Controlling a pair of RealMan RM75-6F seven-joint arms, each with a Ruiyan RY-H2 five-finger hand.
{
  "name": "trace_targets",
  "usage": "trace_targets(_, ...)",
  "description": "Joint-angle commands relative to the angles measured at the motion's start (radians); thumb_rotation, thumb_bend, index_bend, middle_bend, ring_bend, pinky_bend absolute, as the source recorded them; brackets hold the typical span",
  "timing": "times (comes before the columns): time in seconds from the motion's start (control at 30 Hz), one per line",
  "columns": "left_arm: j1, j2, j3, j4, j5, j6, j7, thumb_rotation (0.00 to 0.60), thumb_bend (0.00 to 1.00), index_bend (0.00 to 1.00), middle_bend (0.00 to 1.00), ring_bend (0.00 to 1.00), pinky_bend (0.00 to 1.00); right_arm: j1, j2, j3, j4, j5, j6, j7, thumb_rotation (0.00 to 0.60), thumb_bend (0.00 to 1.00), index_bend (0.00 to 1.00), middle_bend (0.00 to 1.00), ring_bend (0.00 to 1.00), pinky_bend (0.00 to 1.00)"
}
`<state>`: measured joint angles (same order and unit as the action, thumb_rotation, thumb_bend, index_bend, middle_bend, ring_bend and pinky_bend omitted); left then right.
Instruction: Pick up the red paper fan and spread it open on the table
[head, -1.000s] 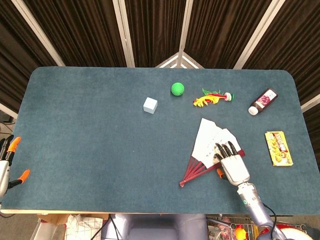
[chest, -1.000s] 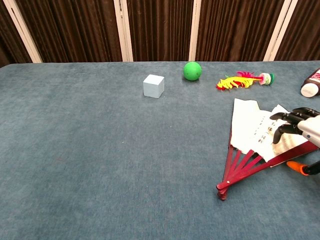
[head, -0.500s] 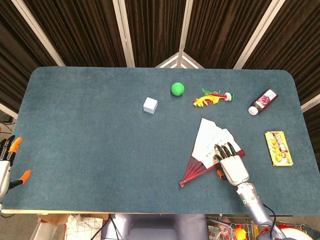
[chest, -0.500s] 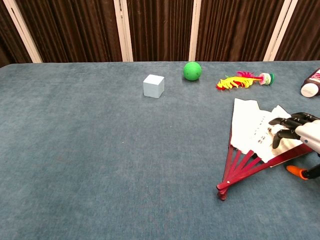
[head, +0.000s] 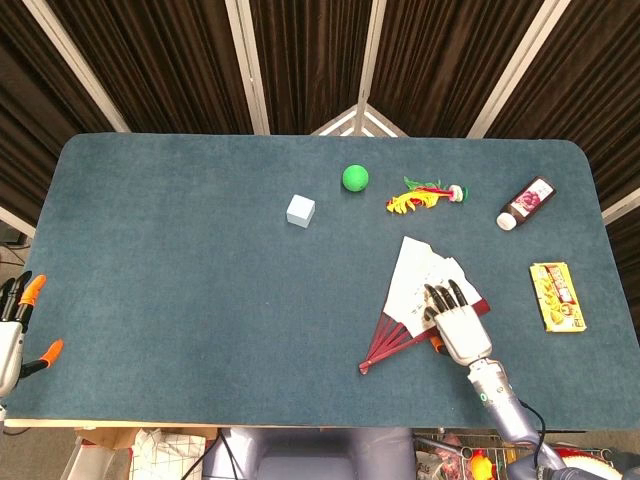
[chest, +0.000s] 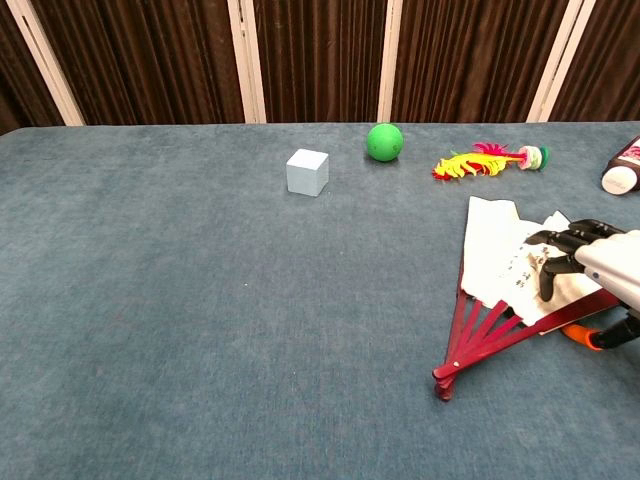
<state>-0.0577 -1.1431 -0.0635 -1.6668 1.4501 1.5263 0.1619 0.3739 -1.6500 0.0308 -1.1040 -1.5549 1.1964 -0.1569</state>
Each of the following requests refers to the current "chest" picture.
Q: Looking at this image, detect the white screen frame post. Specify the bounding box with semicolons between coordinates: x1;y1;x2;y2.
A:
376;0;404;124
526;0;599;123
226;0;267;124
4;0;85;127

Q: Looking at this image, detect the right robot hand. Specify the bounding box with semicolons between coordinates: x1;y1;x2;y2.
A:
524;218;640;353

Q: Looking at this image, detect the light blue cube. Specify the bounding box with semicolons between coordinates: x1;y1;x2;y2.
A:
286;148;331;197

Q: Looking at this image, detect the blue grey table cloth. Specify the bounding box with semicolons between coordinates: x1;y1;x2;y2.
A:
0;120;640;480

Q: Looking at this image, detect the colourful feather shuttlecock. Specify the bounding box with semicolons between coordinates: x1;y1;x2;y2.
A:
431;142;550;182

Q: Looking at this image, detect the red ribbed paper folding fan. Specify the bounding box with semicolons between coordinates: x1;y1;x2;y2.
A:
432;195;627;402

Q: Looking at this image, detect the brown bottle white cap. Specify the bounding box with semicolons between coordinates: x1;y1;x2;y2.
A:
600;135;640;197

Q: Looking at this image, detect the green ball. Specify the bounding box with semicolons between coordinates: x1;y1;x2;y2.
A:
366;122;404;163

